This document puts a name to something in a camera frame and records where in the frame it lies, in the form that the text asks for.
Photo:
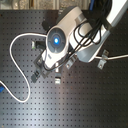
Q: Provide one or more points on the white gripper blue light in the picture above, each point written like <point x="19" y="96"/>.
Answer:
<point x="56" y="48"/>

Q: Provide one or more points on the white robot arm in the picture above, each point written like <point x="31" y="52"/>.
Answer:
<point x="76" y="37"/>

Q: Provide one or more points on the black perforated board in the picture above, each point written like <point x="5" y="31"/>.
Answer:
<point x="87" y="97"/>

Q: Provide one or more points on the metal cable clip lower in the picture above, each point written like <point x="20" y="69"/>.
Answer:
<point x="57" y="78"/>

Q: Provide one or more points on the metal cable clip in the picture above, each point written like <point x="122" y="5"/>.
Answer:
<point x="71" y="61"/>
<point x="34" y="44"/>
<point x="103" y="59"/>
<point x="57" y="78"/>

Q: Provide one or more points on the metal cable clip middle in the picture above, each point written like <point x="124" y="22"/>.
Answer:
<point x="71" y="61"/>

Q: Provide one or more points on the metal cable clip left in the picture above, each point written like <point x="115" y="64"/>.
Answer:
<point x="34" y="44"/>

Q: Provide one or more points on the blue cable connector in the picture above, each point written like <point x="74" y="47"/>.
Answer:
<point x="1" y="88"/>

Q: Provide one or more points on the metal cable clip right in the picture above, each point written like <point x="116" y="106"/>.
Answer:
<point x="103" y="59"/>

